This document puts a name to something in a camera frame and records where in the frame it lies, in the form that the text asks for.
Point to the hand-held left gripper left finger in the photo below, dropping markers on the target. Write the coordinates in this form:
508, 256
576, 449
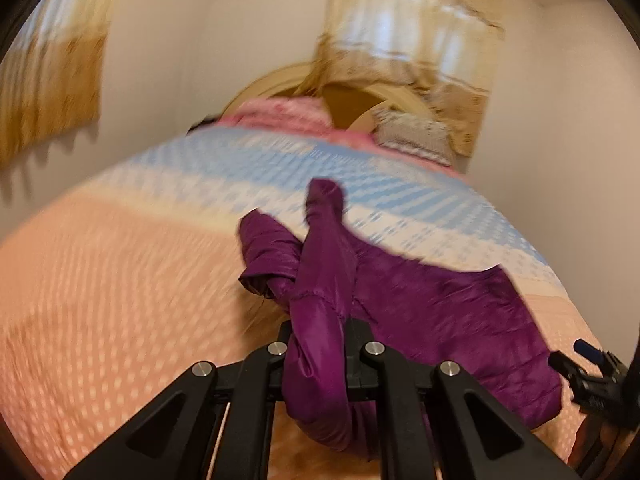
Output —
257, 377

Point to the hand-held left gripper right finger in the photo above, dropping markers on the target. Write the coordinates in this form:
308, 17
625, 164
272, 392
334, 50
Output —
357, 355

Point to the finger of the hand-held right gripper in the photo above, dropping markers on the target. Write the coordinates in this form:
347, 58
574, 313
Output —
589, 351
567, 366

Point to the purple puffer jacket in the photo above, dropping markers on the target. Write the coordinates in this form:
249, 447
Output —
450, 310

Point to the person's right hand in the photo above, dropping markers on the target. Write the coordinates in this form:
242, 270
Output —
612, 445

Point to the bed with dotted blanket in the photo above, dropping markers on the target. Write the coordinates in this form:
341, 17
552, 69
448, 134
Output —
125, 270

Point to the patterned grey pillow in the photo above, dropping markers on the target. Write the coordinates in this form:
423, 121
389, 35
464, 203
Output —
415, 135

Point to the beige wooden headboard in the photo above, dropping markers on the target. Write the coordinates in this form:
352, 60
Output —
345, 105

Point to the pink folded quilt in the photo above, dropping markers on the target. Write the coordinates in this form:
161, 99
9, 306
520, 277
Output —
280, 112

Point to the yellow patterned curtain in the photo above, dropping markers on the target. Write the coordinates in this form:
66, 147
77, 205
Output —
415, 35
55, 60

